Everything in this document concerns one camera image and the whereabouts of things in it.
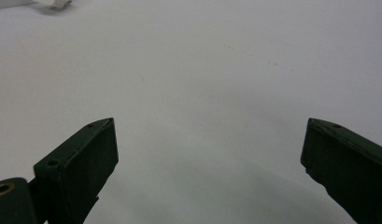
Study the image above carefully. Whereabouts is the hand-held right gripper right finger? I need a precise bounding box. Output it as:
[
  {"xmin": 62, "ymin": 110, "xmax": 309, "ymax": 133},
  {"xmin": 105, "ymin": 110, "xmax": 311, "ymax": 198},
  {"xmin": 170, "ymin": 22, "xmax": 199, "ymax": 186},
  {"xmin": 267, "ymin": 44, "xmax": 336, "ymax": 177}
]
[{"xmin": 300, "ymin": 117, "xmax": 382, "ymax": 224}]

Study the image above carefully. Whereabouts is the white paper piece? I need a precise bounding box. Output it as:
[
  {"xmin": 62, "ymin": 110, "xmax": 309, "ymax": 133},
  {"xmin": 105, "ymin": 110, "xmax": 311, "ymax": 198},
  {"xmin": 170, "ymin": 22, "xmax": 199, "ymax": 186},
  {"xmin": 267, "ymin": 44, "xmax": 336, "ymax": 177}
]
[{"xmin": 0, "ymin": 0, "xmax": 73, "ymax": 10}]

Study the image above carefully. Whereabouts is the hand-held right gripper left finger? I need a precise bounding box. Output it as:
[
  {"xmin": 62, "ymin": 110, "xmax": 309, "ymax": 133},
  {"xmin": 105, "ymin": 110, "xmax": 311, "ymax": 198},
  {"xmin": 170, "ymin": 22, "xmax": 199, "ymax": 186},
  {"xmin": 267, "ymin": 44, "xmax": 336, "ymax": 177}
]
[{"xmin": 29, "ymin": 117, "xmax": 120, "ymax": 224}]

